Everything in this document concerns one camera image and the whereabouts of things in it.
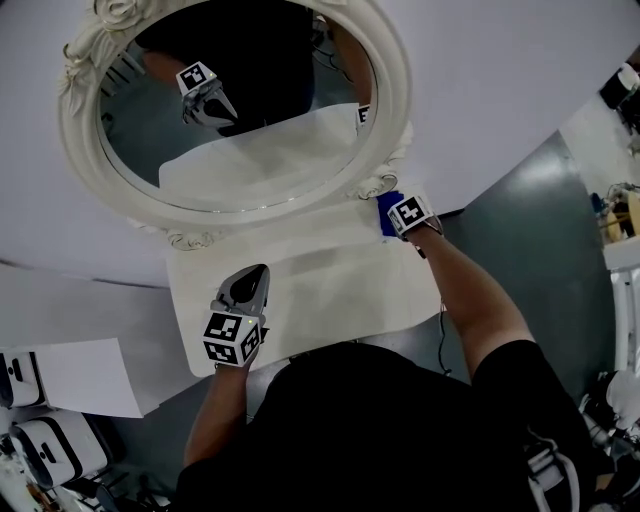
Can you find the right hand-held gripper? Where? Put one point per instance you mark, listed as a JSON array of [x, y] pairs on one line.
[[409, 214]]

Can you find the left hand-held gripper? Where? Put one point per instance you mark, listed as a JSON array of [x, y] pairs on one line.
[[235, 330]]

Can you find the blue cloth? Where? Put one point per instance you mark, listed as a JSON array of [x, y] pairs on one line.
[[385, 215]]

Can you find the person's left forearm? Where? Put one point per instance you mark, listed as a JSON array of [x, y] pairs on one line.
[[217, 415]]

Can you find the person's right forearm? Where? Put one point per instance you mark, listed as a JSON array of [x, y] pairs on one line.
[[475, 300]]

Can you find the person's black shirt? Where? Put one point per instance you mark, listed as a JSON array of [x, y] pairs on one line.
[[370, 440]]

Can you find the white case with black stripe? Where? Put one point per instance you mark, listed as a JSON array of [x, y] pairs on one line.
[[17, 377], [55, 445]]

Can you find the white cabinet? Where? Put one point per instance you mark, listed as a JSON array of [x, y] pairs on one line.
[[625, 300]]

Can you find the black device on stand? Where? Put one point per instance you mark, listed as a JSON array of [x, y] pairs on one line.
[[620, 90]]

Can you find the oval mirror ornate white frame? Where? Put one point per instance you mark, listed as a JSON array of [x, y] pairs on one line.
[[125, 195]]

